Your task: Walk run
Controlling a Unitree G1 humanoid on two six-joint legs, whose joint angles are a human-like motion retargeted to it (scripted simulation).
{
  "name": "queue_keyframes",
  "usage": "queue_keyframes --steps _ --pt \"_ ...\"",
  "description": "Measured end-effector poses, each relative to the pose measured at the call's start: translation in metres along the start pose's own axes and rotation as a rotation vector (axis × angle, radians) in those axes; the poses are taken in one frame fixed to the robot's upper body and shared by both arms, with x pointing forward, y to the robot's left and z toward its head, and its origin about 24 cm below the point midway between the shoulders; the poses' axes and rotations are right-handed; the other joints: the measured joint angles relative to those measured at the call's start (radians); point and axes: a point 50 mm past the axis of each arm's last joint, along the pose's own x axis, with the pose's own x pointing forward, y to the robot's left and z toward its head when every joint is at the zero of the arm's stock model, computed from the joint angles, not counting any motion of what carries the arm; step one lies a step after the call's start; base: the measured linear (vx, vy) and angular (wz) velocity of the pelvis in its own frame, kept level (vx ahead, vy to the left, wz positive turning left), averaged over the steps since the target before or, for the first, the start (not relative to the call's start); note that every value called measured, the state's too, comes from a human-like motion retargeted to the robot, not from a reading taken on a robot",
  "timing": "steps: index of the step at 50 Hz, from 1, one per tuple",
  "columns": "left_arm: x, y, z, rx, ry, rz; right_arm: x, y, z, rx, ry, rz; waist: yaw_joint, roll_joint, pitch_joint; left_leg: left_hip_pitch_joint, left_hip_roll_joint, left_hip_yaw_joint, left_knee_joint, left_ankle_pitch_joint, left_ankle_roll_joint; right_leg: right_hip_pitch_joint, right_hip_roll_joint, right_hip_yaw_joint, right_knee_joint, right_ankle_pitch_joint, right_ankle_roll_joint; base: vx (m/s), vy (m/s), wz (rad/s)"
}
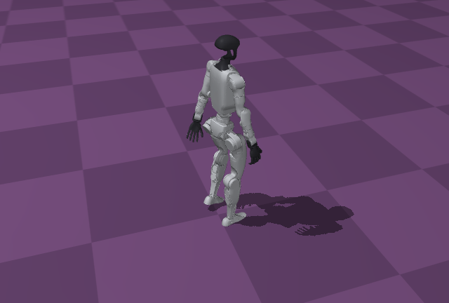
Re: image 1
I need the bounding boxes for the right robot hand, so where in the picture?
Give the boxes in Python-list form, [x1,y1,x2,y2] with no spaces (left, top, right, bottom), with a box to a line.
[246,140,262,165]

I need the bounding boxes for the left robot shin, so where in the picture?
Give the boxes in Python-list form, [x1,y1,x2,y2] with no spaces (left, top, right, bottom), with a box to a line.
[209,151,227,198]

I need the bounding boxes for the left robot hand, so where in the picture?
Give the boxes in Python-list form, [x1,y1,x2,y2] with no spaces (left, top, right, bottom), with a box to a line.
[187,112,203,142]

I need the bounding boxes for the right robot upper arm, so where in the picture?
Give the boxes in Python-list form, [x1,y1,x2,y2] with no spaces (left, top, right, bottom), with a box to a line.
[229,74,250,118]

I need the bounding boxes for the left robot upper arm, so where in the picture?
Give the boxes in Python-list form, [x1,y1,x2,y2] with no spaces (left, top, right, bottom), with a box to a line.
[201,60,218,98]

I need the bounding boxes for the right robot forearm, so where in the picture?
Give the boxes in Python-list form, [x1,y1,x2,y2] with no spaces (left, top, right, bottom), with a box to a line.
[240,109,257,146]

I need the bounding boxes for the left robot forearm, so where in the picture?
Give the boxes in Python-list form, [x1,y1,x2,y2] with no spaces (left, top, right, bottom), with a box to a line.
[194,92,208,121]

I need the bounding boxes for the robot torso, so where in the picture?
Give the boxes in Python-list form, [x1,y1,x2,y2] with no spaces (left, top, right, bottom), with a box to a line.
[210,58,240,141]

